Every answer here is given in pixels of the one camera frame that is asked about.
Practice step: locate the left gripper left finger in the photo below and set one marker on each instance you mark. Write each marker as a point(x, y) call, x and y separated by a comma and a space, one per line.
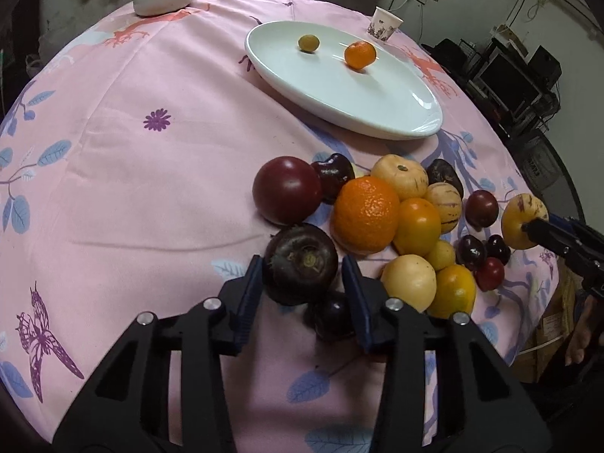
point(160, 387)

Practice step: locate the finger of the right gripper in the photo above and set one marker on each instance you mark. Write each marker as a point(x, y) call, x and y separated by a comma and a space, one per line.
point(560, 233)

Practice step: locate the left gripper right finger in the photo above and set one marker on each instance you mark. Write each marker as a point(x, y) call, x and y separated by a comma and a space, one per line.
point(445, 389)

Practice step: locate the yellow striped pepino melon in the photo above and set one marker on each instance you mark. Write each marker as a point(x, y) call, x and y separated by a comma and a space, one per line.
point(521, 210)

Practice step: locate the red cherry tomato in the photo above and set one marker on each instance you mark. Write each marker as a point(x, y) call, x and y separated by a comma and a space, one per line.
point(490, 275)

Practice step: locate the dark purple mangosteen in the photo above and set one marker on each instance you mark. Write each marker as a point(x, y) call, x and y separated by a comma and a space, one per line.
point(440, 171)

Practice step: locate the orange yellow tomato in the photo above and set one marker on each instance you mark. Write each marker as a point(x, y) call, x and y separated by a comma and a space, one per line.
point(419, 227)

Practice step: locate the pale pepino melon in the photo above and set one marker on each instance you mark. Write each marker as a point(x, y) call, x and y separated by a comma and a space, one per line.
point(407, 177)

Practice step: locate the large orange mandarin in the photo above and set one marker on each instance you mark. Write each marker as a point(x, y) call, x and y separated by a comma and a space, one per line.
point(364, 218)

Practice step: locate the dark water chestnut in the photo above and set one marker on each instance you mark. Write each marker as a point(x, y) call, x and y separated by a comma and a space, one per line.
point(299, 264)

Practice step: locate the dark heart-shaped cherry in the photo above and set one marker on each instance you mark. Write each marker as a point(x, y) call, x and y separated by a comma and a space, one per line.
point(333, 174)

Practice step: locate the dark red plum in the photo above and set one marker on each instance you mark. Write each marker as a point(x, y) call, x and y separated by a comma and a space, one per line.
point(286, 191)

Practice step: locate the small orange mandarin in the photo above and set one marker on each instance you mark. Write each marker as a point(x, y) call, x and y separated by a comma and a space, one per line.
point(358, 55)

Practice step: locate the small green-yellow fruit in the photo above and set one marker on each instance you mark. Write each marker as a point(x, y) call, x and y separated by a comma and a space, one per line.
point(308, 43)

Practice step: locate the computer monitor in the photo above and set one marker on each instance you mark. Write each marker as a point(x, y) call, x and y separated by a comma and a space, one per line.
point(502, 80)

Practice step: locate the pink patterned tablecloth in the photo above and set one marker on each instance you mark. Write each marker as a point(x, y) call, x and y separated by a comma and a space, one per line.
point(126, 173)

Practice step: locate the white oval plate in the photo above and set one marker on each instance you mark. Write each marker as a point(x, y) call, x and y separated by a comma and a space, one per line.
point(386, 100)

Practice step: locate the floral paper cup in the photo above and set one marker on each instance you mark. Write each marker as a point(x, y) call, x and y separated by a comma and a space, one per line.
point(383, 24)

